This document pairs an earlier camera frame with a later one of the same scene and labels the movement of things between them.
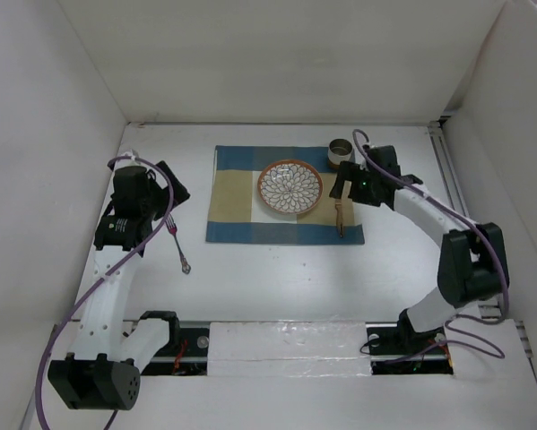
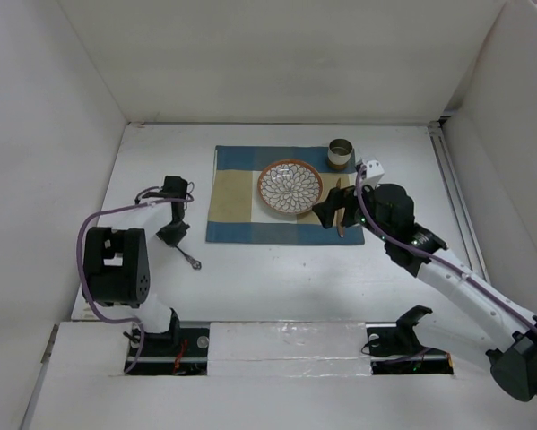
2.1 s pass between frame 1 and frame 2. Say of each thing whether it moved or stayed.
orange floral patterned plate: stayed
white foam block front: stayed
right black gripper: moved
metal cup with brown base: stayed
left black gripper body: moved
